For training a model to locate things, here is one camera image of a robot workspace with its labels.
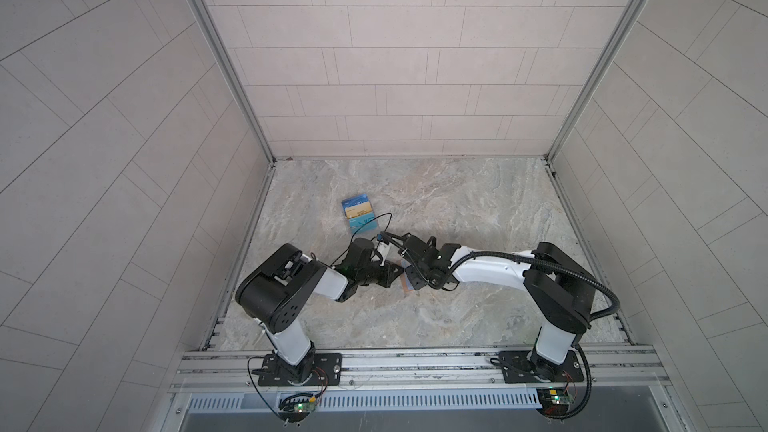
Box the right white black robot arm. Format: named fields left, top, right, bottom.
left=391, top=233, right=619, bottom=374

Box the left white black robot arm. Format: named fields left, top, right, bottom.
left=235, top=238, right=405, bottom=379

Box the teal card on table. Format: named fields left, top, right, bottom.
left=348, top=216, right=380, bottom=237

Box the gold beige card on table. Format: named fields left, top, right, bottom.
left=344, top=202, right=375, bottom=222

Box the blue VIP card on table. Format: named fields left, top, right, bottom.
left=341, top=194, right=372, bottom=213

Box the left green circuit board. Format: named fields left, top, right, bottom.
left=278, top=393, right=319, bottom=414

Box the green circuit board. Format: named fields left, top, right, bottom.
left=278, top=393, right=319, bottom=414
left=536, top=388, right=573, bottom=417

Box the right green circuit board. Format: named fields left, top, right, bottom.
left=536, top=388, right=573, bottom=417

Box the white ventilation grille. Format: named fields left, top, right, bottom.
left=187, top=388, right=542, bottom=413

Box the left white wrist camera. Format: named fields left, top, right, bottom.
left=375, top=241, right=391, bottom=264

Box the left black camera cable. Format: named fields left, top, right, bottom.
left=329, top=212, right=394, bottom=268

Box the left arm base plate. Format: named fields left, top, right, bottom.
left=249, top=352, right=343, bottom=387

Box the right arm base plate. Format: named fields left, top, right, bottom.
left=490, top=350, right=586, bottom=384

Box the aluminium mounting rail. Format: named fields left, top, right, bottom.
left=169, top=344, right=671, bottom=393

